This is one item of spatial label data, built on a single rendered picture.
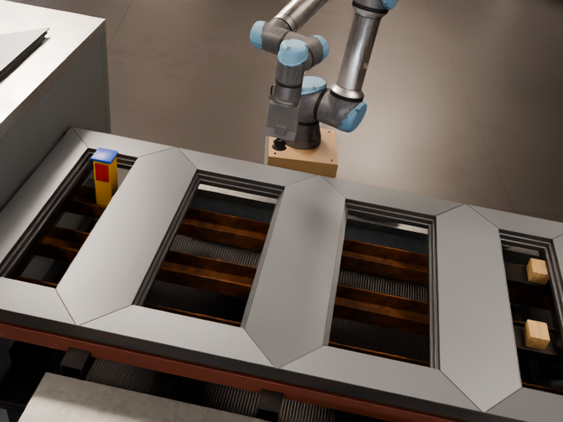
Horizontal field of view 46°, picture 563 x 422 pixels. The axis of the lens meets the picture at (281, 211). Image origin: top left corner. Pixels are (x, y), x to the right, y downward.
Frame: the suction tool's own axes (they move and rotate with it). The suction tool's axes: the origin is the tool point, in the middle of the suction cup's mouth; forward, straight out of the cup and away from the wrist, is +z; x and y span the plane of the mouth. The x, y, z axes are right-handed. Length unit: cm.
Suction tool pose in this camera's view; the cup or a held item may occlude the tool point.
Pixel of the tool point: (279, 146)
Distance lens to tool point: 191.0
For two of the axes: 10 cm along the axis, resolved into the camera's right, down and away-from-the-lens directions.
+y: 9.8, 2.0, -0.5
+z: -1.3, 7.9, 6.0
